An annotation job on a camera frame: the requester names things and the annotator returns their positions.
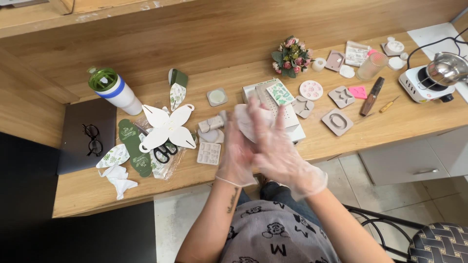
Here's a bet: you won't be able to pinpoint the wooden-handled awl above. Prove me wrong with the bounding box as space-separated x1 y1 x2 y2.
379 95 400 113

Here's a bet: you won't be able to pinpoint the person's right hand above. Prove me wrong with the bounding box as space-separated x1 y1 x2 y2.
248 96 328 200

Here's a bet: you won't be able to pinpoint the grey laptop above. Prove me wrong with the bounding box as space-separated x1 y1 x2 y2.
56 97 118 175

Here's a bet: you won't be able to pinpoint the white printed packet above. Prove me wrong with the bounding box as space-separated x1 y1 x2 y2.
344 40 372 68

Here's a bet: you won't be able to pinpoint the person's left hand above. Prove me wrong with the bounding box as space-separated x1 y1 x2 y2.
215 110 258 188

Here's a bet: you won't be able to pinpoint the white bottle with green lid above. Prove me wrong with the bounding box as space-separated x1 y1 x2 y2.
87 66 143 116

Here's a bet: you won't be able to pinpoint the pink silicone mould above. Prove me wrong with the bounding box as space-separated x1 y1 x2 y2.
347 85 368 100

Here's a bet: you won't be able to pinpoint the white tissue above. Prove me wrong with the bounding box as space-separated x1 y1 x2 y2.
97 164 139 201
233 104 275 144

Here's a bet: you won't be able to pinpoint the white plaster cast piece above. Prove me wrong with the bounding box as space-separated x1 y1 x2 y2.
339 64 356 79

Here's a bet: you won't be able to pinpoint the pink rose bouquet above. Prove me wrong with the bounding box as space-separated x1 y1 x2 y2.
271 35 314 79

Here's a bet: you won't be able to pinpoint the grey mould with round white cast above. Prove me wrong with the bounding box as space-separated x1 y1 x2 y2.
380 36 406 57

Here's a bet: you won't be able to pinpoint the grey square frame mould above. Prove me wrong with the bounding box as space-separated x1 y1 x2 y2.
325 50 346 72

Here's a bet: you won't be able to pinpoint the grey oval ring silicone mould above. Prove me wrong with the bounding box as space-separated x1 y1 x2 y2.
321 108 354 137

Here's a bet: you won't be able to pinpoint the person's grey printed shirt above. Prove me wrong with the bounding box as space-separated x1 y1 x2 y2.
219 200 341 263

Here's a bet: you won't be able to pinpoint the leaf-print paper piece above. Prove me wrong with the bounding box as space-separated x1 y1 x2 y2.
96 143 131 169

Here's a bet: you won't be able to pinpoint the white box with perforated lid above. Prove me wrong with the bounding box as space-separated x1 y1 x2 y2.
241 78 307 144

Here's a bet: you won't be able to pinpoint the leaf-print rectangular block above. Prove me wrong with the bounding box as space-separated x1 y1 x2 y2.
265 81 296 107

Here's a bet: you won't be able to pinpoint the square grey mould with white disc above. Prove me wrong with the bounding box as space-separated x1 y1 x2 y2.
206 87 229 107

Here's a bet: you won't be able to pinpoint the grey butterfly silicone mould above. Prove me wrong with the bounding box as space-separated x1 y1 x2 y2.
328 85 356 109

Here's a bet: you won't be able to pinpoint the black power cable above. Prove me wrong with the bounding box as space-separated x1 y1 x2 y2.
407 27 468 70

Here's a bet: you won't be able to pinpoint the dark green flat paper box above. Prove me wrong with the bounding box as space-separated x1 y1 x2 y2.
117 118 153 178

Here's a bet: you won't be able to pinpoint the white electric hot plate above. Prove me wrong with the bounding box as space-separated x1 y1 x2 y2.
398 65 456 104

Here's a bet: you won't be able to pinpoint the white petal-shaped flat paper box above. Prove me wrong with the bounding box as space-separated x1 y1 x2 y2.
138 104 197 153

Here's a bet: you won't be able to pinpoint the white drawer cabinet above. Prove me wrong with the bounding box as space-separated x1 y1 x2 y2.
358 126 468 187

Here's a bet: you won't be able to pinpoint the black eyeglasses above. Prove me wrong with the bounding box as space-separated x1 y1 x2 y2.
81 124 104 157

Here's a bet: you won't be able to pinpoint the black chair with patterned seat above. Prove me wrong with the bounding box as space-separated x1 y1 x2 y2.
343 204 468 263

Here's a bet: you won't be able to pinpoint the folded green leaf-print paper box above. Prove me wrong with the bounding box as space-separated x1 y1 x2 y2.
168 68 189 112

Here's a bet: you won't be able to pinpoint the grey silicone mould with block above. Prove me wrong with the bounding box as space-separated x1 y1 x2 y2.
197 111 227 133

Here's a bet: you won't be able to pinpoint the brown-handled knife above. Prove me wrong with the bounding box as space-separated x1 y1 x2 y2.
359 76 385 117

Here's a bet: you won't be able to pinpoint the round pink flower mould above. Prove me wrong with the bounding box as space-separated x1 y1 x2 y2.
299 80 324 102

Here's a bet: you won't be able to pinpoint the person's blue jeans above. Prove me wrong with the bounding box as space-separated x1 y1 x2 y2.
237 181 323 229

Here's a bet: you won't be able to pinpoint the white round plaster piece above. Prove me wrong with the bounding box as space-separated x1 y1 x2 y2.
387 52 409 71

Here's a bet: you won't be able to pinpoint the black scissors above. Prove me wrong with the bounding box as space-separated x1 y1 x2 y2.
133 122 179 164

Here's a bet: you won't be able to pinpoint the ribbed clear glass cup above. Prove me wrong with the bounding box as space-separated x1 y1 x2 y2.
356 51 390 82

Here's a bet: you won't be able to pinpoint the stainless steel melting pot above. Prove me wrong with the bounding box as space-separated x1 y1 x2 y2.
418 52 468 91

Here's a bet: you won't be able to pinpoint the grey multi-cavity silicone mould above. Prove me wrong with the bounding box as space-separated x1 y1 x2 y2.
196 142 222 166

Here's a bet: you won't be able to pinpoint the grey shirt-shaped silicone mould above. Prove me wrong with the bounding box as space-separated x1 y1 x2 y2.
292 95 315 119

